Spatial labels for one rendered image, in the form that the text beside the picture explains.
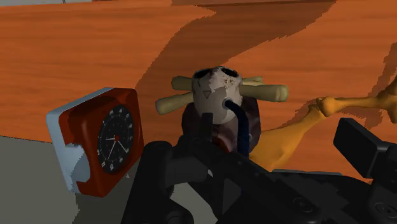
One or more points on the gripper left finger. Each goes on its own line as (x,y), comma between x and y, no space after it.
(155,173)

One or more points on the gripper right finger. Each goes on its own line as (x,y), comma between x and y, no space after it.
(359,145)

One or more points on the red square clock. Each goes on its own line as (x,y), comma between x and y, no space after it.
(93,139)

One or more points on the skull and crossbones figure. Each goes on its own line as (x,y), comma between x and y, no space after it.
(214,93)

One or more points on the orange wooden table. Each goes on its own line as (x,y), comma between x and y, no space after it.
(62,62)

